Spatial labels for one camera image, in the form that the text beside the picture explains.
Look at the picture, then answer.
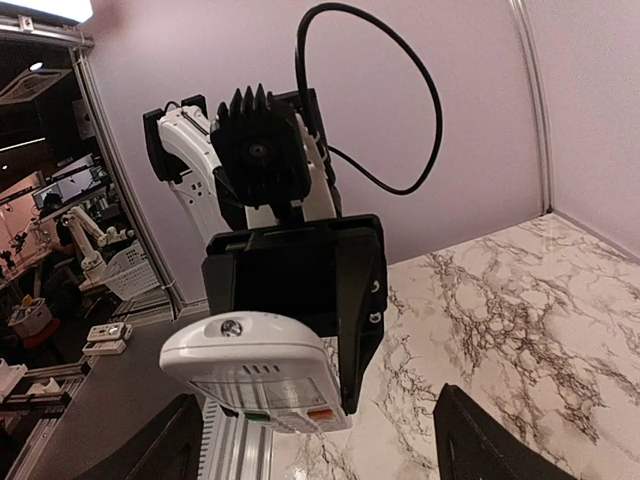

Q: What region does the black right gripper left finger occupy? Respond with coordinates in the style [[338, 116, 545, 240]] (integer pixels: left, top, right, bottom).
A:
[[82, 393, 203, 479]]

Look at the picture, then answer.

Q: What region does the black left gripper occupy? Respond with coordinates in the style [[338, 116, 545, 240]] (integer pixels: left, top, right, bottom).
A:
[[201, 214, 388, 415]]

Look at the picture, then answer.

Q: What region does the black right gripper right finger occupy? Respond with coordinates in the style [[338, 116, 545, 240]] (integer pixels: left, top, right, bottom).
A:
[[433, 384, 575, 480]]

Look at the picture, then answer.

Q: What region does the white remote control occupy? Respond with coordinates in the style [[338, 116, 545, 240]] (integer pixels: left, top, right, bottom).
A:
[[159, 311, 353, 434]]

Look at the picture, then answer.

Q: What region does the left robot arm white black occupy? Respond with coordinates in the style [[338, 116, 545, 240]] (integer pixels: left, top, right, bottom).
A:
[[143, 88, 387, 432]]

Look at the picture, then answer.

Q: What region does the spare remote on bench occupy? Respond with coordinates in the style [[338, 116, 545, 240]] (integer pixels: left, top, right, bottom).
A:
[[87, 322, 133, 343], [82, 340, 126, 356]]

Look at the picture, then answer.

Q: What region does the white plastic basket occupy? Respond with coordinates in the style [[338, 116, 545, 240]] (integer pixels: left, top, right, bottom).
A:
[[104, 241, 160, 301]]

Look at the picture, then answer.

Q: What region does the person seated at desk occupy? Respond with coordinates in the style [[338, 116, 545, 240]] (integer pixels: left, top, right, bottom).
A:
[[42, 217, 82, 317]]

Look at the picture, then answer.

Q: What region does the white storage bin with items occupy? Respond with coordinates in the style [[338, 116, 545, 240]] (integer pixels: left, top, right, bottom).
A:
[[8, 298, 52, 338]]

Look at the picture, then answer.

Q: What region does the computer monitor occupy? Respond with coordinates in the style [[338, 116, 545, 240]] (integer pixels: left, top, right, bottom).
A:
[[32, 155, 108, 210]]

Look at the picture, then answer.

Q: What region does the front aluminium rail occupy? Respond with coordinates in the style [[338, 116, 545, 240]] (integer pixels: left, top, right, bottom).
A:
[[197, 400, 273, 480]]

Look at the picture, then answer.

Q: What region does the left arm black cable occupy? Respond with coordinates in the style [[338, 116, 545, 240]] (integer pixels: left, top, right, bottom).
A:
[[294, 2, 445, 197]]

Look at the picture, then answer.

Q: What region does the left aluminium frame post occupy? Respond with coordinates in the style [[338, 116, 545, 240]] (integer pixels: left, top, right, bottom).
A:
[[507, 0, 640, 261]]

